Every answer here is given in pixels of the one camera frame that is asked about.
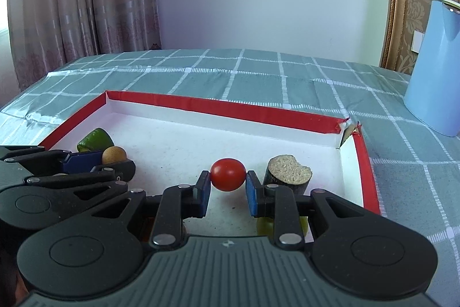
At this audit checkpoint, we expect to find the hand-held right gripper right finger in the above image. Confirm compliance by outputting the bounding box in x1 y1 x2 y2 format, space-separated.
245 170 382 252

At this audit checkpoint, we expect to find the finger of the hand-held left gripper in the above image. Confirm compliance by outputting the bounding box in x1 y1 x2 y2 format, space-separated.
0 145 106 175
25 159 136 210

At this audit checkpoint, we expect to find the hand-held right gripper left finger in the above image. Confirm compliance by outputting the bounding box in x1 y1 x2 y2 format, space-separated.
91 170 212 250

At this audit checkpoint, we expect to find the brown longan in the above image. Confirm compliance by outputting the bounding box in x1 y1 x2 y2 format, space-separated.
101 146 127 165

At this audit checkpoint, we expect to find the red cherry tomato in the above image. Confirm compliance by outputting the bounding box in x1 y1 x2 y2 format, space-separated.
210 158 247 192

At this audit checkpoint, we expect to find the large green tomato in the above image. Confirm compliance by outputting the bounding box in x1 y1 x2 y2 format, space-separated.
256 215 309 237

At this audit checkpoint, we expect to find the red cardboard box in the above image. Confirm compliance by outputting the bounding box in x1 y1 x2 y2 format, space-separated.
38 90 382 243

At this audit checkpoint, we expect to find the green cucumber piece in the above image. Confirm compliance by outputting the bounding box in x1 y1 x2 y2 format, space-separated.
76 128 115 153

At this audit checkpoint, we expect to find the notched dark eggplant piece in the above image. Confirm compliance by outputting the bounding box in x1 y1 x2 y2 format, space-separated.
264 155 313 197

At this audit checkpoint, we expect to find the green checked cloth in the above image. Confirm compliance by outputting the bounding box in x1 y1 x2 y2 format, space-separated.
0 48 460 307

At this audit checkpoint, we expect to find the light blue container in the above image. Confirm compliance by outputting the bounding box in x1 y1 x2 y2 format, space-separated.
403 0 460 138

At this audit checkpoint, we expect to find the gold frame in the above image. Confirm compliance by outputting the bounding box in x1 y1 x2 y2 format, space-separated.
379 0 414 70

